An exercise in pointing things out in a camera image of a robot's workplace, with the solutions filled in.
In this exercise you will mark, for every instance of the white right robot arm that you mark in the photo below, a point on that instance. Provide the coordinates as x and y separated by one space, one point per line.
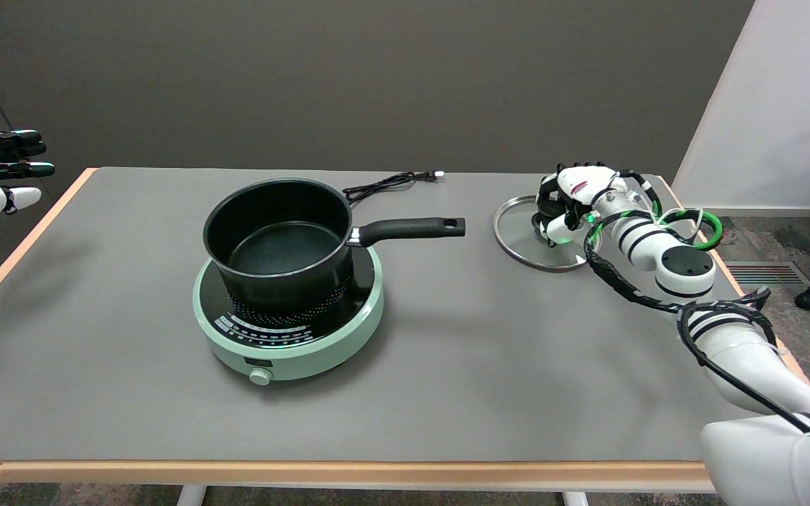
749 365

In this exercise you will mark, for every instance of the floor air vent grille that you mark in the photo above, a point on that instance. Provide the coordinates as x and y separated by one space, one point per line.
763 273

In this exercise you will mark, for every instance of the grey table mat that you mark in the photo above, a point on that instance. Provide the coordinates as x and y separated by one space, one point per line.
95 351

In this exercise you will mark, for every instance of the white table leg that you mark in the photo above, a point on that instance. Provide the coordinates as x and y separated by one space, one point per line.
575 499
190 496

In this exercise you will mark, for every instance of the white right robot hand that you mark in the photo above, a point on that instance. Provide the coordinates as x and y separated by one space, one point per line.
584 183

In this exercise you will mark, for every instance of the mint green induction cooker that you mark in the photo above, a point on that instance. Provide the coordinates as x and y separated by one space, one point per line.
320 344

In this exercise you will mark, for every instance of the glass pot lid black knob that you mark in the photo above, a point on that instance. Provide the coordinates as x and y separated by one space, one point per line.
514 232

